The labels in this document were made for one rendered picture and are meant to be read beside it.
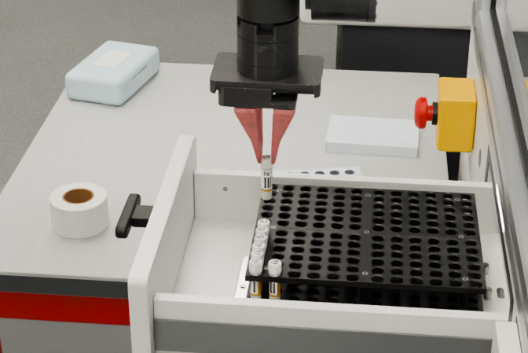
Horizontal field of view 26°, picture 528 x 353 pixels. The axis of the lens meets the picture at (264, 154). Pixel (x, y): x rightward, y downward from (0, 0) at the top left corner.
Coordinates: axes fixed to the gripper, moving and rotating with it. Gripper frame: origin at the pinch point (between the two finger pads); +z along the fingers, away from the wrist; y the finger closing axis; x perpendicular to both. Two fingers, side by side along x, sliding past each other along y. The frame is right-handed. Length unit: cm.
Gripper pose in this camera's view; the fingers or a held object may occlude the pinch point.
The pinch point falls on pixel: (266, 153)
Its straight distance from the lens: 111.3
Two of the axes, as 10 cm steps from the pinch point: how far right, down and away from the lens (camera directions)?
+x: -0.9, 4.9, -8.7
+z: -0.1, 8.7, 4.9
